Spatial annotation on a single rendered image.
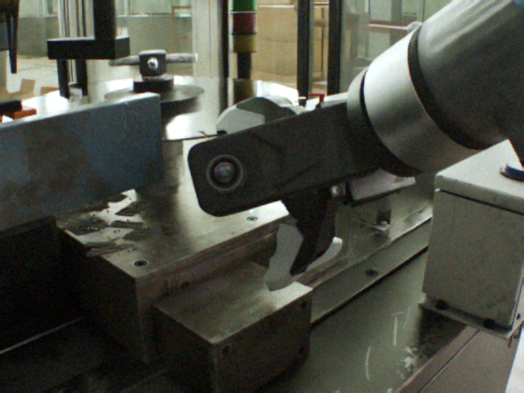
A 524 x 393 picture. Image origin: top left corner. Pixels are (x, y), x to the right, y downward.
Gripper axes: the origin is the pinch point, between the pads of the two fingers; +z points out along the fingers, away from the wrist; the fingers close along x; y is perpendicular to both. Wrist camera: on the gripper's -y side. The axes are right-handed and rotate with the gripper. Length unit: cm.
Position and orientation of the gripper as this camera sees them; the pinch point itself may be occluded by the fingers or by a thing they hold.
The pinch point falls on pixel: (235, 207)
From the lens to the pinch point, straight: 47.9
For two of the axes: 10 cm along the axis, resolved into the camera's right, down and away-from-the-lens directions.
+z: -4.5, 2.7, 8.5
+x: -3.0, -9.4, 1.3
